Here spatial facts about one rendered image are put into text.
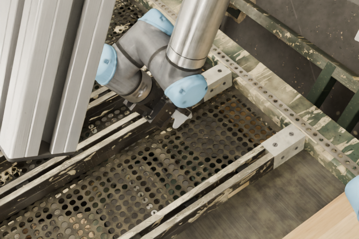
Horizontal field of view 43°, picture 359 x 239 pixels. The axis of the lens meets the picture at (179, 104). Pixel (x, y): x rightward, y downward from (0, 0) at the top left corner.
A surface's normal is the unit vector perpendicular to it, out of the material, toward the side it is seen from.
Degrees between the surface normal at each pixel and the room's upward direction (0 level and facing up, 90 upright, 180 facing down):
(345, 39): 0
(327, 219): 56
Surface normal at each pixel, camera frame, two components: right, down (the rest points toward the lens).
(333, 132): -0.11, -0.65
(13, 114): -0.74, 0.04
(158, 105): -0.51, -0.37
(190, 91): 0.50, 0.68
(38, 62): 0.59, 0.49
